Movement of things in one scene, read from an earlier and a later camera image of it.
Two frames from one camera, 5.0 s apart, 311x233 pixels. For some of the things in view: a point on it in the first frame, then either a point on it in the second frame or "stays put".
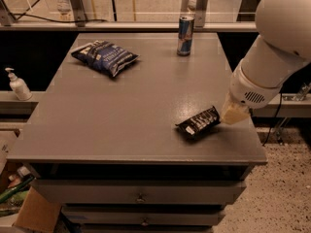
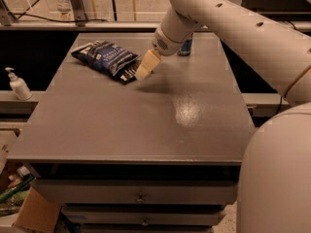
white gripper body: x=247 y=89 → x=164 y=45
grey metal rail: x=124 y=27 stays put
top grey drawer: x=82 y=191 stays put
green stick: x=9 y=192 stays put
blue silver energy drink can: x=185 y=35 stays put
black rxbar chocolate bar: x=199 y=122 → x=127 y=73
